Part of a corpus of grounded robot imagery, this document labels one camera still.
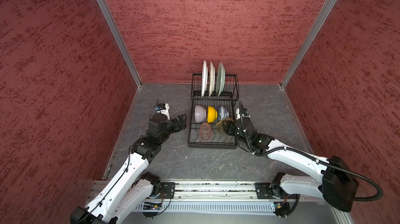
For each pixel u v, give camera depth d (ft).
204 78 2.43
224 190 2.49
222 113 2.96
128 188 1.53
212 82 2.52
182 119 2.25
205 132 3.02
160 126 1.89
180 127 2.22
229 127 2.34
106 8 2.61
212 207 2.33
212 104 3.48
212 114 3.03
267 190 2.43
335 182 1.33
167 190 2.44
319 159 1.46
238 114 2.42
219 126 2.71
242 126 1.93
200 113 3.00
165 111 2.22
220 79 2.43
